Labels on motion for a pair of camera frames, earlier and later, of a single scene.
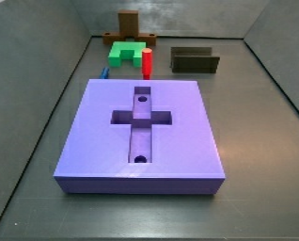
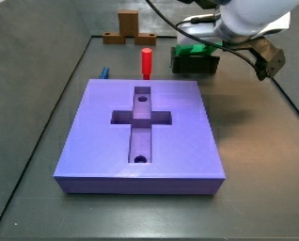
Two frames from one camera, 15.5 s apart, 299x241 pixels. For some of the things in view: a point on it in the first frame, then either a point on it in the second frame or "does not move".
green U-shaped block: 126,50 -> 196,49
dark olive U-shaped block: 193,60 does not move
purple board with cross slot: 141,140 does not move
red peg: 148,70 does not move
